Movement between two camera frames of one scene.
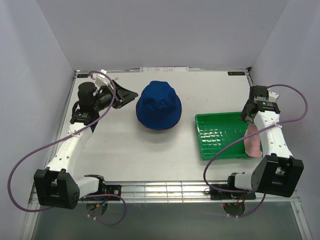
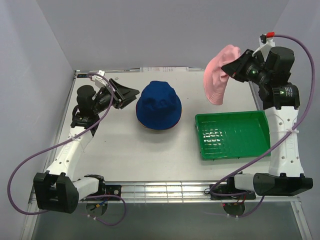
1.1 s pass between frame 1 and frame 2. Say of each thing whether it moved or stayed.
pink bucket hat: moved
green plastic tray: stayed
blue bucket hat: stayed
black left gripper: stayed
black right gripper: moved
